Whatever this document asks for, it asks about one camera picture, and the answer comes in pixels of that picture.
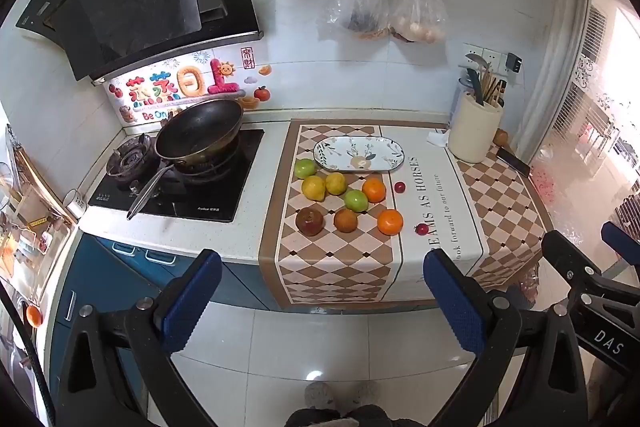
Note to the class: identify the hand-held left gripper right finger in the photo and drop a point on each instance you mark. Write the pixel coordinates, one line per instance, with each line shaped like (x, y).
(450, 302)

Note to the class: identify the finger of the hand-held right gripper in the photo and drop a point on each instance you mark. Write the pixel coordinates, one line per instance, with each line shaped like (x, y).
(562, 249)
(620, 237)

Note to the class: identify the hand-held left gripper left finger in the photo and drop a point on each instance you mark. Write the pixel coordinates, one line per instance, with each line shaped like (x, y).
(192, 302)

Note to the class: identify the bright orange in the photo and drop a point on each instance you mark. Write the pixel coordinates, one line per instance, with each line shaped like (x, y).
(374, 190)
(390, 222)

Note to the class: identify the dark brownish orange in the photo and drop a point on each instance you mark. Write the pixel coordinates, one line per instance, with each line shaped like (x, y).
(345, 220)

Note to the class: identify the green apple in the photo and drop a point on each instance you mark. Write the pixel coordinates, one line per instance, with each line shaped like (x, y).
(356, 200)
(305, 168)

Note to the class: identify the dark red apple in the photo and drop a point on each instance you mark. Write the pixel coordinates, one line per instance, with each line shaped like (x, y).
(309, 222)

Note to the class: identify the yellow lemon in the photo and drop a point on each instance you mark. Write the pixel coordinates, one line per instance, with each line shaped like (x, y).
(313, 188)
(336, 183)

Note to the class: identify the oval deer print plate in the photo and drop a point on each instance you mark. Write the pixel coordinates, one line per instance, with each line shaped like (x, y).
(357, 154)

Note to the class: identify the blue kitchen cabinet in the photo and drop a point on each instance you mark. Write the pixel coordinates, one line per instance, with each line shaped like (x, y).
(100, 269)

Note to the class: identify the black phone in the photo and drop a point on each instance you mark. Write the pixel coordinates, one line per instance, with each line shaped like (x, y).
(513, 162)

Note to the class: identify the black gas stove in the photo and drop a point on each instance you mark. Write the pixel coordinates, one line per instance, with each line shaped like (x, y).
(220, 199)

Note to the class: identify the checked brown table mat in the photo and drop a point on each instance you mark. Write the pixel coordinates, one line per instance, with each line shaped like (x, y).
(340, 267)

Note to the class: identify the grey fuzzy slipper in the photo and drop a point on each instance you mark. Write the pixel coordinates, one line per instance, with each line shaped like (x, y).
(319, 394)
(367, 393)

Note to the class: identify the small brown round object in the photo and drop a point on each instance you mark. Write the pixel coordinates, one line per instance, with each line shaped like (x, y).
(500, 137)

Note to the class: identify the cream utensil holder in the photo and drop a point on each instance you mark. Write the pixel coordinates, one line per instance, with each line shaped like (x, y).
(472, 132)

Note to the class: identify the small white cup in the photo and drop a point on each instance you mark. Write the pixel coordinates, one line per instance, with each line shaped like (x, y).
(75, 205)

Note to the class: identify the small orange hanging ornament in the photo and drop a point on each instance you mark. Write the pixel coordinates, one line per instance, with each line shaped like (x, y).
(34, 315)

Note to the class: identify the person's dark trousers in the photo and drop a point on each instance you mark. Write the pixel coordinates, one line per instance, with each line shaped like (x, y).
(340, 418)

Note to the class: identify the white crumpled tissue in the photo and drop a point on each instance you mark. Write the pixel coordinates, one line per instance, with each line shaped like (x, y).
(439, 139)

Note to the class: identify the black wok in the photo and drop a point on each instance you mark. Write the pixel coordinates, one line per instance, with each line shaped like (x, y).
(200, 127)

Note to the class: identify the bundle of chopsticks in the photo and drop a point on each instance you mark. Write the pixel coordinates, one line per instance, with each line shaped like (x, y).
(494, 88)

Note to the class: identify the white curtain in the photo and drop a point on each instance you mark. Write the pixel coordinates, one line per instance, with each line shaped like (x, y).
(562, 57)

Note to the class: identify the black plug adapter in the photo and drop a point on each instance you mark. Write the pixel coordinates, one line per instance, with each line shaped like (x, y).
(513, 63)

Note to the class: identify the metal spatula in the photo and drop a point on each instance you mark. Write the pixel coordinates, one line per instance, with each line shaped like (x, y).
(475, 59)

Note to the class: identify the plastic bag with eggs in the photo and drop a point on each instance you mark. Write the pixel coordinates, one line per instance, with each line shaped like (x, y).
(417, 14)

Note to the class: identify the white wall socket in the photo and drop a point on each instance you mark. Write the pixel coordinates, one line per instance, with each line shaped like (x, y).
(482, 54)

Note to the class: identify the colourful wall sticker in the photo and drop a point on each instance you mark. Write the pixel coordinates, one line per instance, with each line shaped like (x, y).
(165, 88)

